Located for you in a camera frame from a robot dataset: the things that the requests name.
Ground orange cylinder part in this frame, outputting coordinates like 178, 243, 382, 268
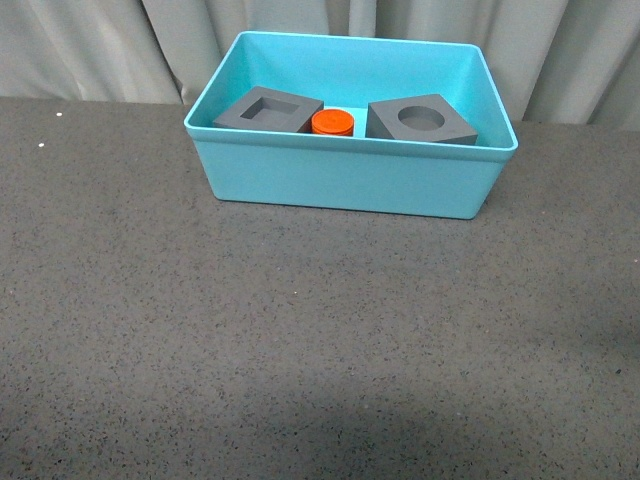
311, 108, 355, 137

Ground gray block with square hole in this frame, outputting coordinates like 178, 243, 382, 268
213, 86, 324, 133

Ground gray block with round hole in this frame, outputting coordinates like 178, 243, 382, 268
365, 94, 478, 145

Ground blue plastic box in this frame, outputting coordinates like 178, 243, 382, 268
184, 31, 518, 219

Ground white curtain backdrop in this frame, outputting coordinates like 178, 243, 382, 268
1, 0, 639, 130

